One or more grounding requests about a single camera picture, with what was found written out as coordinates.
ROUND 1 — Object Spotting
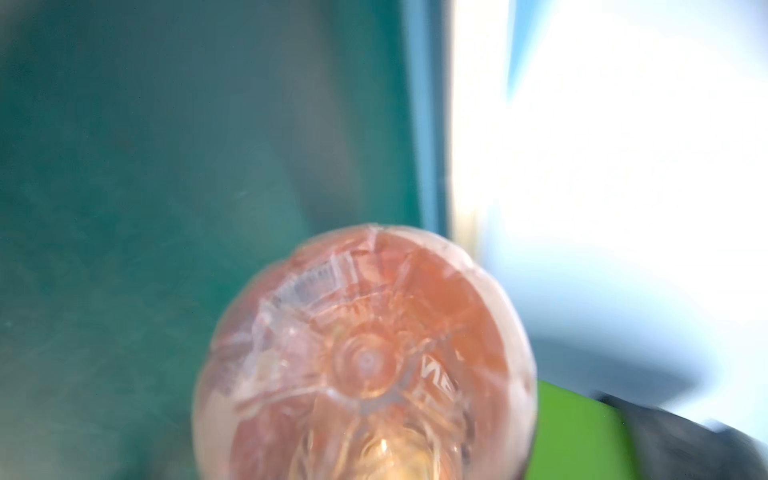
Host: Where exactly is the brown nescafe bottle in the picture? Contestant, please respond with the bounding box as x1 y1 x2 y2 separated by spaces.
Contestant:
192 225 538 479

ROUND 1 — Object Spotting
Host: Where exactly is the green plastic trash bin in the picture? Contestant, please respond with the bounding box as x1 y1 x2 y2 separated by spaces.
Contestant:
525 381 642 480

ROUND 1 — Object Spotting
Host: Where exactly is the black bin liner bag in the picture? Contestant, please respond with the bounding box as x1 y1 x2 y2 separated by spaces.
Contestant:
600 395 767 480

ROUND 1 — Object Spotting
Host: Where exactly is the aluminium back frame rail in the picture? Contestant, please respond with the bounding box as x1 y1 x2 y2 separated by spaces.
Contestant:
400 1 477 250

